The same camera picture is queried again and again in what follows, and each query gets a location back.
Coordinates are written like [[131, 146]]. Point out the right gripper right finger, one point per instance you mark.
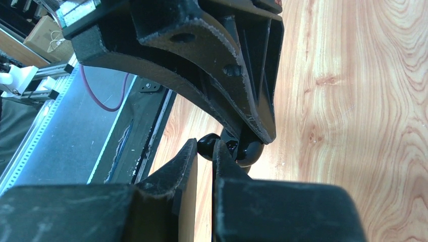
[[246, 209]]

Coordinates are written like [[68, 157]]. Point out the white bracket background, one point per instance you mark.
[[28, 85]]

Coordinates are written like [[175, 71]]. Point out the cardboard box background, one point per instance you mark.
[[47, 40]]

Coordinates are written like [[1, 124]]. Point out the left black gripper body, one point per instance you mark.
[[154, 21]]

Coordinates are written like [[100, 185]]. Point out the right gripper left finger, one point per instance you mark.
[[158, 208]]

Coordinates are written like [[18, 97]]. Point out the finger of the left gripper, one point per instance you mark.
[[237, 44], [174, 76]]

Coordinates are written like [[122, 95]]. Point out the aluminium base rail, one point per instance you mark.
[[74, 141]]

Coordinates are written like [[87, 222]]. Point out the black earbud charging case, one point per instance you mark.
[[246, 149]]

